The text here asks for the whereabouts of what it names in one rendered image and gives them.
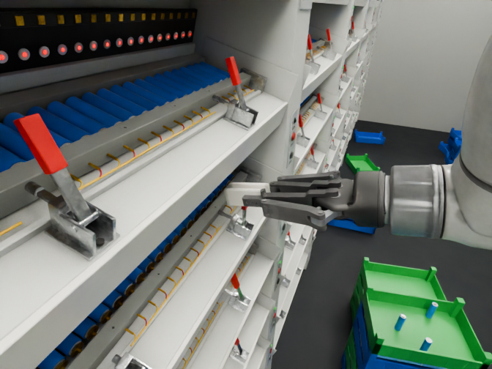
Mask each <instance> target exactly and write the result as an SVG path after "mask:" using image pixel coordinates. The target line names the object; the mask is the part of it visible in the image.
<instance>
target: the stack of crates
mask: <svg viewBox="0 0 492 369"><path fill-rule="evenodd" d="M436 271H437V270H436V268H435V267H430V269H429V271H428V270H424V269H415V268H409V267H404V266H395V265H389V264H380V263H374V262H369V258H367V257H364V259H363V262H362V266H361V269H360V271H359V275H358V278H357V282H356V285H355V288H354V292H353V295H352V298H351V301H350V305H351V316H352V322H353V323H354V319H355V317H356V315H357V311H358V308H359V305H360V302H361V300H362V296H363V294H364V291H365V287H366V285H367V283H370V284H373V289H376V290H381V291H390V292H395V293H399V294H408V295H413V296H418V297H426V298H431V299H440V300H444V301H447V300H446V297H445V295H444V293H443V291H442V289H441V286H440V285H439V282H438V280H437V278H436V276H435V274H436Z"/></svg>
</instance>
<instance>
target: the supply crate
mask: <svg viewBox="0 0 492 369"><path fill-rule="evenodd" d="M432 302H436V303H437V304H438V307H437V309H436V311H435V313H434V314H433V316H432V318H427V317H426V316H425V314H426V313H427V312H428V309H429V307H430V306H431V303H432ZM362 303H363V308H364V313H365V321H366V326H367V331H368V339H369V344H370V352H371V354H377V355H381V356H385V357H391V358H396V359H403V360H407V361H411V362H418V363H422V364H426V365H433V366H437V367H441V368H449V369H487V368H488V367H489V366H490V364H491V363H492V354H491V353H489V352H484V351H483V349H482V347H481V345H480V342H479V341H478V339H477V336H476V335H475V333H474V330H473V329H472V326H471V324H470V323H469V320H468V319H467V317H466V314H465V313H464V311H463V306H464V305H465V302H464V300H463V298H458V297H456V299H455V301H454V302H450V301H444V300H440V299H431V298H426V297H418V296H413V295H408V294H399V293H395V292H390V291H381V290H376V289H373V284H370V283H367V285H366V287H365V291H364V294H363V296H362ZM400 314H404V315H405V316H406V320H405V322H404V324H403V326H402V328H401V330H400V331H397V330H396V329H395V325H396V323H397V320H398V318H399V316H400ZM426 338H430V339H431V340H432V341H433V342H432V344H431V346H430V348H429V349H428V351H421V350H419V349H420V347H421V345H422V344H423V342H424V340H425V339H426Z"/></svg>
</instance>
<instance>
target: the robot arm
mask: <svg viewBox="0 0 492 369"><path fill-rule="evenodd" d="M461 134H462V144H461V150H460V153H459V155H458V156H457V157H456V158H455V160H454V162H453V164H450V165H395V166H393V167H391V172H390V176H385V173H383V171H358V172H357V173H356V175H355V177H354V180H350V179H341V178H340V172H339V171H329V172H326V173H319V174H300V175H290V176H279V177H278V178H277V181H273V182H270V183H269V184H268V183H249V182H231V183H230V184H229V185H230V188H225V189H224V193H225V198H226V200H227V204H228V205H230V206H251V207H261V208H262V210H263V214H264V216H265V217H268V218H272V219H276V220H283V221H287V222H291V223H297V224H301V225H305V226H310V227H312V228H314V229H316V230H318V231H326V229H327V223H328V222H329V221H331V220H333V219H334V220H342V219H352V220H353V221H354V223H355V225H356V226H361V227H371V228H381V227H384V224H389V232H390V233H391V234H394V235H402V236H419V237H427V238H429V239H435V238H437V239H446V240H451V241H454V242H459V243H461V244H464V245H467V246H469V247H478V248H482V249H487V250H492V34H491V36H490V37H489V39H488V41H487V44H486V46H485V48H484V50H483V52H482V55H481V57H480V60H479V62H478V65H477V69H476V71H475V74H474V77H473V80H472V82H471V87H470V90H469V94H468V97H467V101H466V106H465V110H464V113H463V123H462V128H461Z"/></svg>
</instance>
